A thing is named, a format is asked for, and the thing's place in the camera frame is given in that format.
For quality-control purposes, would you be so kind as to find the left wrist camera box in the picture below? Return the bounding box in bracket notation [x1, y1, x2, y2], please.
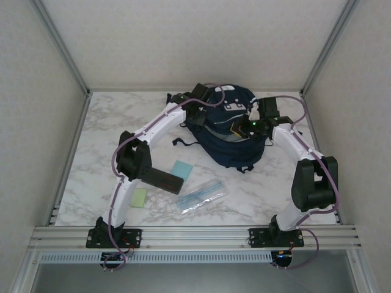
[192, 82, 212, 101]

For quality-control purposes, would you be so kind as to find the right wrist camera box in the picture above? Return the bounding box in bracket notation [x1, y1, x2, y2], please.
[249, 96, 280, 121]

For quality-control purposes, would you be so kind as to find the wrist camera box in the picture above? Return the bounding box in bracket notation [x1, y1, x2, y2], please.
[249, 96, 280, 121]
[192, 82, 212, 101]

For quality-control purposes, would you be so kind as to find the aluminium side rail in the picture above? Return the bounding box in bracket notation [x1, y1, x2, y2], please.
[301, 93, 342, 225]
[47, 91, 92, 226]

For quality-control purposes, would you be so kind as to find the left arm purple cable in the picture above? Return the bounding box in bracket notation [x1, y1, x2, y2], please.
[102, 81, 233, 272]

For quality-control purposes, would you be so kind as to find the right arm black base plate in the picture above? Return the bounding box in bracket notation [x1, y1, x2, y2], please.
[249, 227, 305, 248]

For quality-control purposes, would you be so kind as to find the blue sticky note pad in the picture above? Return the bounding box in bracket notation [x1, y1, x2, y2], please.
[170, 160, 195, 180]

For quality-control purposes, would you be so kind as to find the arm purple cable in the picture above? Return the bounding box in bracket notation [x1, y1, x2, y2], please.
[273, 95, 342, 271]
[102, 81, 233, 272]

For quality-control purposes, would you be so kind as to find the clear bag of pens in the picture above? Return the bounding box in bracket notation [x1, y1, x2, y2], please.
[176, 179, 229, 214]

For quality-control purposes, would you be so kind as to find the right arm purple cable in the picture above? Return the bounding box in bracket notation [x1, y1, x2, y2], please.
[273, 95, 342, 271]

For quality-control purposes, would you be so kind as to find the green sticky note pad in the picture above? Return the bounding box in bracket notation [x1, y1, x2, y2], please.
[130, 187, 148, 209]

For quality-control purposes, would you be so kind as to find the aluminium back frame bar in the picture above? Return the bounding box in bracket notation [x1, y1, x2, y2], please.
[87, 87, 305, 93]

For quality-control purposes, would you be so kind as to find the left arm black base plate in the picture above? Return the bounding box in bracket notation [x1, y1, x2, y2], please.
[85, 228, 144, 248]

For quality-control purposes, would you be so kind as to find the slotted grey cable duct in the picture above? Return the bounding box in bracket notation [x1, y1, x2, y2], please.
[39, 251, 273, 264]

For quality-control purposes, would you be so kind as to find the aluminium frame post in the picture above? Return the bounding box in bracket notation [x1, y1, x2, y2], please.
[301, 0, 361, 95]
[30, 0, 91, 95]

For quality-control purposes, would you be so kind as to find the right aluminium frame post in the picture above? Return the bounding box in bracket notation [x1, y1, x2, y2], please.
[301, 0, 361, 95]

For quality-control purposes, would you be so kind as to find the left aluminium side rail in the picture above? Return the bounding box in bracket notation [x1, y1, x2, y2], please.
[47, 91, 92, 226]

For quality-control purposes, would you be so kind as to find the right aluminium side rail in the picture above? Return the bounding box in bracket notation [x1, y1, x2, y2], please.
[301, 93, 342, 225]

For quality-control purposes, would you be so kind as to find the left aluminium frame post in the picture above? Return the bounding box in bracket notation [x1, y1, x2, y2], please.
[30, 0, 91, 95]

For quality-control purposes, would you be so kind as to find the navy blue backpack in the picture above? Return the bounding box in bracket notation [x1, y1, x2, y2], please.
[166, 85, 303, 175]

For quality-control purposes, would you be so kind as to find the black pencil case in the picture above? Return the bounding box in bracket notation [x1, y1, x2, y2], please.
[139, 166, 185, 194]

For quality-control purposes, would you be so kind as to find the aluminium mounting rail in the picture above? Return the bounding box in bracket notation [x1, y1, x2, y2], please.
[29, 225, 363, 253]

